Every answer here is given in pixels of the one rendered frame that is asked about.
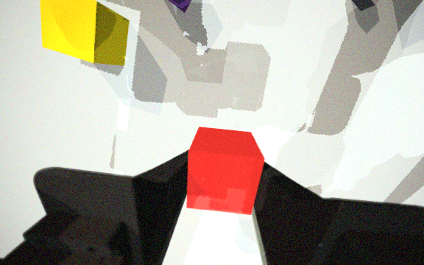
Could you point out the yellow block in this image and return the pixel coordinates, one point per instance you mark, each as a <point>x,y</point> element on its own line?
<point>84,29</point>

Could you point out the purple block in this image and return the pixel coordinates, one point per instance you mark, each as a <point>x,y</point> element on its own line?
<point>181,4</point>

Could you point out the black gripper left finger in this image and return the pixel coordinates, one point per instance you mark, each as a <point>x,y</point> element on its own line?
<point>148,203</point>

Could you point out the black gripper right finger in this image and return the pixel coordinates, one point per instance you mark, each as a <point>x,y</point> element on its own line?
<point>299,227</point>

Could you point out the red block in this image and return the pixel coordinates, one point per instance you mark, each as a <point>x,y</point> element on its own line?
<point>224,170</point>

